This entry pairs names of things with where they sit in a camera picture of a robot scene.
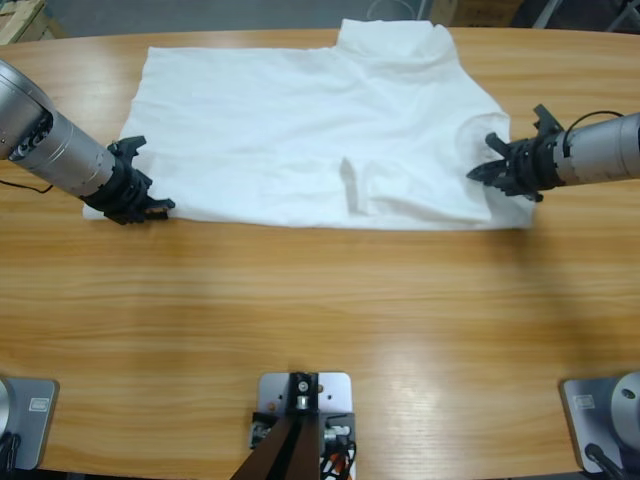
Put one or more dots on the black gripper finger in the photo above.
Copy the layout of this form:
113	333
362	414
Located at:
161	204
497	144
156	215
487	174

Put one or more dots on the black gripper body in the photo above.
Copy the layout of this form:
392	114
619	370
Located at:
125	195
535	165

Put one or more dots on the white t-shirt with black print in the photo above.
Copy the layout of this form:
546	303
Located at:
250	125

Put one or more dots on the brown cardboard box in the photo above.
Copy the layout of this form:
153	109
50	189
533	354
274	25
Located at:
480	10

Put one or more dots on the light cardboard box stack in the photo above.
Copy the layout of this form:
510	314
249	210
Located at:
25	20

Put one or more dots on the white mounting block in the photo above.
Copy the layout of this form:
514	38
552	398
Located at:
335	390

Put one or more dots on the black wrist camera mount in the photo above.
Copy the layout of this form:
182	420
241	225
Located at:
545	120
131	145

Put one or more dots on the grey metal frame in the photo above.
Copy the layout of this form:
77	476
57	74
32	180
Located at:
547	12

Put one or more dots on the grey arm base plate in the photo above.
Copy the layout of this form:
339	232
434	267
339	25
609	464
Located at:
582	415
35	430

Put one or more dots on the dark post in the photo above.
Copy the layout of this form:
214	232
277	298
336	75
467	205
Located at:
285	450

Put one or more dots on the black bracket with silver fittings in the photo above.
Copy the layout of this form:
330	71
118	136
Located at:
345	417

